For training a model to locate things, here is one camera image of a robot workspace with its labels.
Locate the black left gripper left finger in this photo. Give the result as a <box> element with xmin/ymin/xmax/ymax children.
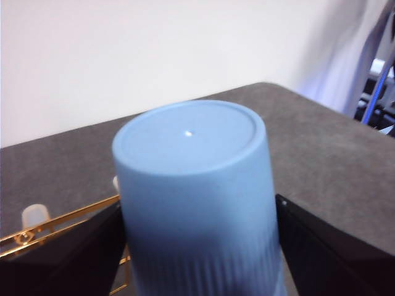
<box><xmin>0</xmin><ymin>202</ymin><xmax>128</xmax><ymax>296</ymax></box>

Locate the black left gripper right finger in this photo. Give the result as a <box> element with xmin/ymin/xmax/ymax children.
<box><xmin>275</xmin><ymin>193</ymin><xmax>395</xmax><ymax>296</ymax></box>

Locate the blue ribbed plastic cup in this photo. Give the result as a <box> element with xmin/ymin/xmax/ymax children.
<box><xmin>111</xmin><ymin>99</ymin><xmax>289</xmax><ymax>296</ymax></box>

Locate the gold wire cup rack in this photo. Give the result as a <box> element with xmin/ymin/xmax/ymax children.
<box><xmin>0</xmin><ymin>175</ymin><xmax>132</xmax><ymax>295</ymax></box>

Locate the blue braided cable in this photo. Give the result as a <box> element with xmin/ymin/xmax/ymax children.
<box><xmin>360</xmin><ymin>63</ymin><xmax>393</xmax><ymax>124</ymax></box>

